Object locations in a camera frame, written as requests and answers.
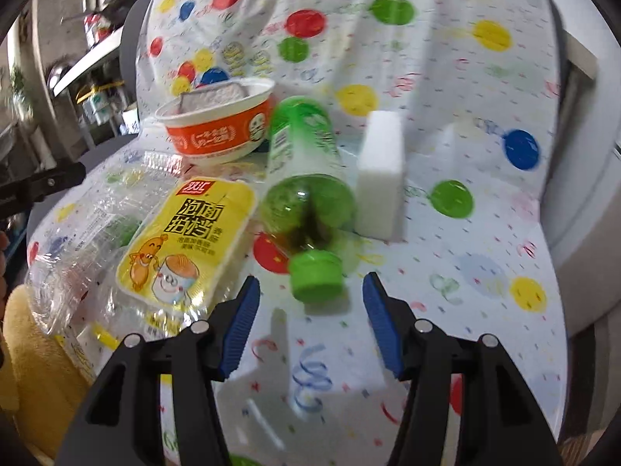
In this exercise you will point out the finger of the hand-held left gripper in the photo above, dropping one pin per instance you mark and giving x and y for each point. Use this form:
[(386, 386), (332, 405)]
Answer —
[(48, 182)]

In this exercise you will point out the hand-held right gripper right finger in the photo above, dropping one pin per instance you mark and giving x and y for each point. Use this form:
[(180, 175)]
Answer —
[(383, 325)]

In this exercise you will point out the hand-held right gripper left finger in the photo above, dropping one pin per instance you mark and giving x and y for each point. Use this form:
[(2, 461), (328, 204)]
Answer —
[(240, 330)]

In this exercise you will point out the large green plastic bottle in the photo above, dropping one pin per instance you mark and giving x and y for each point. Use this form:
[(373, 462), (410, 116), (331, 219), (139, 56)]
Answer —
[(301, 155)]

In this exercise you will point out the clear plastic clamshell container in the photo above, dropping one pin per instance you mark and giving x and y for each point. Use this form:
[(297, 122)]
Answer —
[(82, 233)]

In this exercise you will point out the white and green gas meter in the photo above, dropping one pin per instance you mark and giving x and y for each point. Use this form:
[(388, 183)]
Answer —
[(95, 107)]

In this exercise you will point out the yellow gas pipe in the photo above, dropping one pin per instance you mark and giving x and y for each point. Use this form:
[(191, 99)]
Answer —
[(97, 90)]

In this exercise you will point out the balloon print plastic chair cover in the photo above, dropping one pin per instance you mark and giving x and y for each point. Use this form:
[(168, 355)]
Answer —
[(461, 252)]

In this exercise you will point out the round metal lid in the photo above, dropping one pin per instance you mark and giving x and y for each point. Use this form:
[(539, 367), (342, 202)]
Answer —
[(60, 72)]

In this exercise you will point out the yellow sausage packet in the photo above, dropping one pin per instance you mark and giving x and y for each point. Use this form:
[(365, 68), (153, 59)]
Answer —
[(194, 223)]

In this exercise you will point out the white kitchen counter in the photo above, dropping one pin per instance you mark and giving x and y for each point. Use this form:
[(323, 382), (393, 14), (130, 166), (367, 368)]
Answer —
[(82, 65)]

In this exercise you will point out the white sponge block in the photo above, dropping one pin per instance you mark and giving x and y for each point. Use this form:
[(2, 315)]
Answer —
[(381, 179)]

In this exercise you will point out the dark grey office chair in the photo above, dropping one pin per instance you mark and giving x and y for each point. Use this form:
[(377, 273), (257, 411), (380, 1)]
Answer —
[(128, 58)]

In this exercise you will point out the orange instant noodle bowl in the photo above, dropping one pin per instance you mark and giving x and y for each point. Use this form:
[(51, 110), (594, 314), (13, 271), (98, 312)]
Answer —
[(218, 136)]

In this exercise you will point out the yellow fluffy mat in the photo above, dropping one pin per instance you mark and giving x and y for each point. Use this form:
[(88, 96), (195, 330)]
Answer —
[(34, 374)]

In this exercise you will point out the grey refrigerator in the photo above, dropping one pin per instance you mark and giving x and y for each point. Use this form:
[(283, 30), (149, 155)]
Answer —
[(592, 194)]

